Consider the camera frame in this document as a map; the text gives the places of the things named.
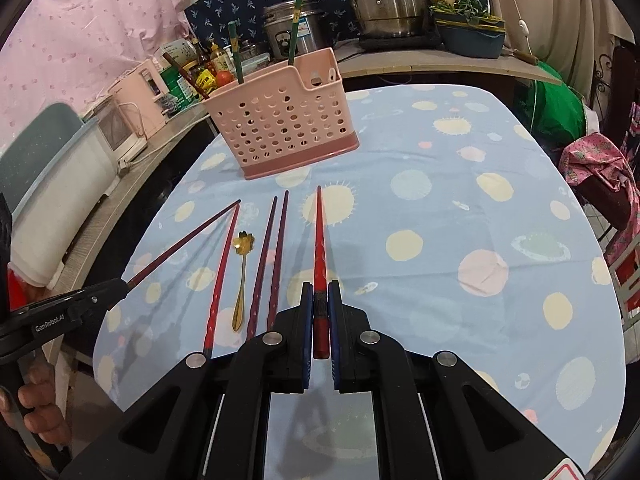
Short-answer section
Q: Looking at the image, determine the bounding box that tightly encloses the white plastic storage bin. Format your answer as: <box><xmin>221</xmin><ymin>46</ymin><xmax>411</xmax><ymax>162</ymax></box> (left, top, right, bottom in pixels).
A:
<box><xmin>10</xmin><ymin>120</ymin><xmax>121</xmax><ymax>283</ymax></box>

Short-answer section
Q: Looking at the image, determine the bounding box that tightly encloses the white clear countertop appliance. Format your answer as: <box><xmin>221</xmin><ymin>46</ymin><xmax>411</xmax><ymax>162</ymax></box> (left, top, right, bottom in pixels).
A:
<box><xmin>95</xmin><ymin>97</ymin><xmax>148</xmax><ymax>163</ymax></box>

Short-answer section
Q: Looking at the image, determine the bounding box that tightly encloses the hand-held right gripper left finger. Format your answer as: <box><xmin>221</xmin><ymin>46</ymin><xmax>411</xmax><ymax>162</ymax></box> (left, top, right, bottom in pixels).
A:
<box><xmin>60</xmin><ymin>282</ymin><xmax>313</xmax><ymax>480</ymax></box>

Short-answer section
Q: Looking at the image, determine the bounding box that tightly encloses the pink dotted wall cloth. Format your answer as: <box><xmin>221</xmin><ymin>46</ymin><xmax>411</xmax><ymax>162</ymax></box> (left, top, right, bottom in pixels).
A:
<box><xmin>0</xmin><ymin>0</ymin><xmax>221</xmax><ymax>126</ymax></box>

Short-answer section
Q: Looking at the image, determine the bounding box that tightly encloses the red chopstick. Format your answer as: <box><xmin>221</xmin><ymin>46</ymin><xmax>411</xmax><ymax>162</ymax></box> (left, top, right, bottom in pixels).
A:
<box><xmin>311</xmin><ymin>185</ymin><xmax>330</xmax><ymax>359</ymax></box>
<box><xmin>202</xmin><ymin>204</ymin><xmax>241</xmax><ymax>353</ymax></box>

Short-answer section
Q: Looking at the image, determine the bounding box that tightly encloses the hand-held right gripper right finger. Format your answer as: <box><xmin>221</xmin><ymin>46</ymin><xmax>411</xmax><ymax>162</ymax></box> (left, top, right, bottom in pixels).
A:
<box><xmin>327</xmin><ymin>282</ymin><xmax>586</xmax><ymax>480</ymax></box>

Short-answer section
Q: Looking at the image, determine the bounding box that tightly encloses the wooden handled knife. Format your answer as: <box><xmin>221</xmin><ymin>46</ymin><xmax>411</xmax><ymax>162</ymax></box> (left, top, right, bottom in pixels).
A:
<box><xmin>502</xmin><ymin>46</ymin><xmax>540</xmax><ymax>66</ymax></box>

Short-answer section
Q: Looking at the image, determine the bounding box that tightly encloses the gold flower spoon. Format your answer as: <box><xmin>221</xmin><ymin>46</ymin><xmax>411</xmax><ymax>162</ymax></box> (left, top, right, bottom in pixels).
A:
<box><xmin>231</xmin><ymin>230</ymin><xmax>256</xmax><ymax>332</ymax></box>

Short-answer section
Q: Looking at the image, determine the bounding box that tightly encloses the white cord with switch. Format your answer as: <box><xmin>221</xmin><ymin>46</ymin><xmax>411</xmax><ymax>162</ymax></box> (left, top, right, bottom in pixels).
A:
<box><xmin>497</xmin><ymin>0</ymin><xmax>533</xmax><ymax>58</ymax></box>

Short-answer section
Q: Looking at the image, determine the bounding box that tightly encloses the dark brown chopstick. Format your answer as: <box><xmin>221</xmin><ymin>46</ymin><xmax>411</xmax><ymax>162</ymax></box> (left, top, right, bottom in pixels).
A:
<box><xmin>125</xmin><ymin>200</ymin><xmax>242</xmax><ymax>290</ymax></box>
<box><xmin>162</xmin><ymin>52</ymin><xmax>211</xmax><ymax>102</ymax></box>

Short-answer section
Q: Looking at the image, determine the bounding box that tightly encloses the navy printed wall cloth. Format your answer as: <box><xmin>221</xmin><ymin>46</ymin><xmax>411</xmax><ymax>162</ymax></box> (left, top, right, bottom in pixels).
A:
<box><xmin>185</xmin><ymin>0</ymin><xmax>488</xmax><ymax>48</ymax></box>

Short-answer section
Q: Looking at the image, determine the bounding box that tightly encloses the dark purple chopstick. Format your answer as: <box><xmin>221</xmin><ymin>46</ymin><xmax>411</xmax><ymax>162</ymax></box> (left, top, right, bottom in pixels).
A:
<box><xmin>266</xmin><ymin>190</ymin><xmax>291</xmax><ymax>333</ymax></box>
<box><xmin>246</xmin><ymin>196</ymin><xmax>279</xmax><ymax>343</ymax></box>

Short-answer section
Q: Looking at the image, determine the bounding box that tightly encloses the green chopstick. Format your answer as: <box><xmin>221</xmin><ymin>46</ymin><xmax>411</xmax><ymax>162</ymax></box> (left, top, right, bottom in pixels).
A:
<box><xmin>287</xmin><ymin>0</ymin><xmax>304</xmax><ymax>67</ymax></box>
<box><xmin>228</xmin><ymin>21</ymin><xmax>246</xmax><ymax>84</ymax></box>

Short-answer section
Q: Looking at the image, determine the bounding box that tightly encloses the person's left hand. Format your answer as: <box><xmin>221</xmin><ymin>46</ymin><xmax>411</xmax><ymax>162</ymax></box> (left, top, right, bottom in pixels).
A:
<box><xmin>0</xmin><ymin>366</ymin><xmax>72</xmax><ymax>447</ymax></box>

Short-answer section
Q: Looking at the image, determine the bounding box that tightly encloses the small pot with lid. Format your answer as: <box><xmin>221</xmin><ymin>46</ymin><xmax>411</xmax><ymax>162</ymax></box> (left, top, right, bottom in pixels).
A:
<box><xmin>237</xmin><ymin>40</ymin><xmax>268</xmax><ymax>61</ymax></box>

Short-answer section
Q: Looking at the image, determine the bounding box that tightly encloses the green plastic bag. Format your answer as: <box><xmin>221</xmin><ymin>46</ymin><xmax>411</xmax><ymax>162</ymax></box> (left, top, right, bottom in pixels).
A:
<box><xmin>517</xmin><ymin>60</ymin><xmax>590</xmax><ymax>150</ymax></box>

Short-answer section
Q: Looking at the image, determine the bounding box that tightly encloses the silver rice cooker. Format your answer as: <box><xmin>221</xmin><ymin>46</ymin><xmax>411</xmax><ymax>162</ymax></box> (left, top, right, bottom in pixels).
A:
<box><xmin>262</xmin><ymin>0</ymin><xmax>333</xmax><ymax>58</ymax></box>

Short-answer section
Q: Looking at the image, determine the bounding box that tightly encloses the blue planter with greens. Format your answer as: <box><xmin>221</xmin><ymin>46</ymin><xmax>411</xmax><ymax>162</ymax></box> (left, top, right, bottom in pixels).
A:
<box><xmin>430</xmin><ymin>0</ymin><xmax>507</xmax><ymax>59</ymax></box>

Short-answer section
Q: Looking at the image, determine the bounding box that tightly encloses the white power cable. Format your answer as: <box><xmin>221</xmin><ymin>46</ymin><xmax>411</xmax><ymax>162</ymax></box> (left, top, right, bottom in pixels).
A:
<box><xmin>130</xmin><ymin>107</ymin><xmax>213</xmax><ymax>166</ymax></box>

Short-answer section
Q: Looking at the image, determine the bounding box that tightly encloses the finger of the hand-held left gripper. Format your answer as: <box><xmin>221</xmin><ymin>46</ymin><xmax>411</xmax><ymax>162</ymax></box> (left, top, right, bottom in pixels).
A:
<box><xmin>65</xmin><ymin>279</ymin><xmax>130</xmax><ymax>322</ymax></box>

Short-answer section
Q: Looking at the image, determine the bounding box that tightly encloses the black induction cooker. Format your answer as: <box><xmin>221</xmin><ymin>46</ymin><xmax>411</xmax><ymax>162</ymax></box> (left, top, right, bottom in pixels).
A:
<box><xmin>357</xmin><ymin>30</ymin><xmax>443</xmax><ymax>52</ymax></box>

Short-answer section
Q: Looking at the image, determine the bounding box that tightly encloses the beige curtain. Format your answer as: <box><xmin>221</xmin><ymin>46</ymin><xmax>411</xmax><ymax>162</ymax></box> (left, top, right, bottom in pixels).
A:
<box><xmin>482</xmin><ymin>0</ymin><xmax>618</xmax><ymax>106</ymax></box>

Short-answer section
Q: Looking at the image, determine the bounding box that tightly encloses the blue planet print tablecloth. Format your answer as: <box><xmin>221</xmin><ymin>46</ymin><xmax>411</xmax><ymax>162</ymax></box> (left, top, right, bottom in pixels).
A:
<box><xmin>92</xmin><ymin>82</ymin><xmax>628</xmax><ymax>480</ymax></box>

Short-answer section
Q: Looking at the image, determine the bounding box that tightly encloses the white printed box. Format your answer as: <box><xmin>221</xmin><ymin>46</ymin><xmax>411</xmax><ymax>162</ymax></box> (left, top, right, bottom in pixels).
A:
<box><xmin>161</xmin><ymin>39</ymin><xmax>197</xmax><ymax>68</ymax></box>

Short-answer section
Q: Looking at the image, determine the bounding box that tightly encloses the pink perforated utensil basket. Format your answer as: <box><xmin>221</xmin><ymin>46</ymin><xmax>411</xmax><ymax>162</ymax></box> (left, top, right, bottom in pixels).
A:
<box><xmin>202</xmin><ymin>47</ymin><xmax>360</xmax><ymax>181</ymax></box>

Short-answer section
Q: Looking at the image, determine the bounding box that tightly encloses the black iron chair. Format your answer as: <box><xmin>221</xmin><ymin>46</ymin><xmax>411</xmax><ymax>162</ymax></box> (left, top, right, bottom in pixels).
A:
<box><xmin>595</xmin><ymin>45</ymin><xmax>640</xmax><ymax>136</ymax></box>

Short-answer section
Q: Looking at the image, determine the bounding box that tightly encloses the green tin can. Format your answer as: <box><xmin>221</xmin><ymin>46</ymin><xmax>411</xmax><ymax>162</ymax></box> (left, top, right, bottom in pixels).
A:
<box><xmin>159</xmin><ymin>67</ymin><xmax>198</xmax><ymax>113</ymax></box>

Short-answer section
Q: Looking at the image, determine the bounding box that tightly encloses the pink floral cloth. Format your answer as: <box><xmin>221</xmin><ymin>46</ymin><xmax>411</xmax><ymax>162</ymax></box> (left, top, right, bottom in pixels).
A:
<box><xmin>559</xmin><ymin>132</ymin><xmax>640</xmax><ymax>196</ymax></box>

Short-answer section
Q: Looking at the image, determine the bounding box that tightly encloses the pink electric kettle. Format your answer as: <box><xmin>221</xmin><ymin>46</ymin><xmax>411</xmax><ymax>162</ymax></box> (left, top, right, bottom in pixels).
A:
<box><xmin>107</xmin><ymin>57</ymin><xmax>170</xmax><ymax>133</ymax></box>

